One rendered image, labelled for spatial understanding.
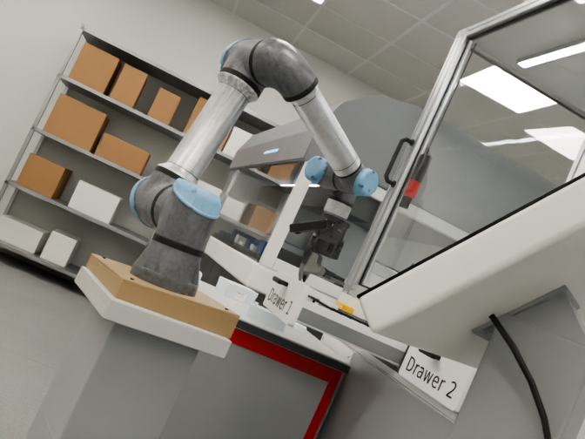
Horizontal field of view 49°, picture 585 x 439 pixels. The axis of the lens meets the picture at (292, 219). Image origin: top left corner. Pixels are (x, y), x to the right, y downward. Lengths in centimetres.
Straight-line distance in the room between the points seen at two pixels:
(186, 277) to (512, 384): 76
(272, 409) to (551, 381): 121
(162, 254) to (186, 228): 7
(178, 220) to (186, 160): 20
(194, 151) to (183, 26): 460
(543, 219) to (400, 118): 206
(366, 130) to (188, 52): 358
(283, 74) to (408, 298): 90
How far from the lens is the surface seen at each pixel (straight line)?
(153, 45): 604
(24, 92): 607
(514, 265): 70
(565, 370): 85
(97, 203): 543
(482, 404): 86
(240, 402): 192
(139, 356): 136
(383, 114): 269
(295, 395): 195
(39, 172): 553
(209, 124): 155
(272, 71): 152
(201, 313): 136
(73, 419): 138
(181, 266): 137
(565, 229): 69
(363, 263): 223
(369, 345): 171
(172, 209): 139
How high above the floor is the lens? 97
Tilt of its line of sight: 4 degrees up
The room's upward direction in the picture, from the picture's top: 25 degrees clockwise
